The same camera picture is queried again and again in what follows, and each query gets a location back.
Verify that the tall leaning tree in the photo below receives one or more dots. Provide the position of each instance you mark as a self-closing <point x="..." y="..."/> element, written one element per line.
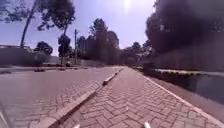
<point x="28" y="20"/>

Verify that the robot's own part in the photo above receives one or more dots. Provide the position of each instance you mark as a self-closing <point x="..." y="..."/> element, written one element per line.
<point x="147" y="125"/>
<point x="76" y="126"/>

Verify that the pole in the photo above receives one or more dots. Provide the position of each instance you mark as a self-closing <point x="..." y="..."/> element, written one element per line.
<point x="75" y="46"/>

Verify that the grey wall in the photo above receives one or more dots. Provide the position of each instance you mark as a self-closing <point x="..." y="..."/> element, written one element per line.
<point x="20" y="56"/>

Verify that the round dark tree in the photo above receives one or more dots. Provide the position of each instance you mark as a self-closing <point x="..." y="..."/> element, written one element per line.
<point x="43" y="47"/>

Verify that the long boundary wall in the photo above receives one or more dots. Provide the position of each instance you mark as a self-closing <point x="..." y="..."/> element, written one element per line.
<point x="190" y="56"/>

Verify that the grey paved strip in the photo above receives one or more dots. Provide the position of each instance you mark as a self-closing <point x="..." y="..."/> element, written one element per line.
<point x="200" y="96"/>

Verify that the tall thin tree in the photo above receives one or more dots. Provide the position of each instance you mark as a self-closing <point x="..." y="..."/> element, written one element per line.
<point x="61" y="20"/>

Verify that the red brick path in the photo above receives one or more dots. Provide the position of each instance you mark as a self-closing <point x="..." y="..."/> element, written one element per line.
<point x="133" y="96"/>

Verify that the large dark tree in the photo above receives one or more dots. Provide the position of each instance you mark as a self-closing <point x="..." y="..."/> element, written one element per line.
<point x="186" y="26"/>

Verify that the cluster of dark trees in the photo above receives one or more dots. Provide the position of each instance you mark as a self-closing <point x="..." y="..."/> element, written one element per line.
<point x="100" y="46"/>

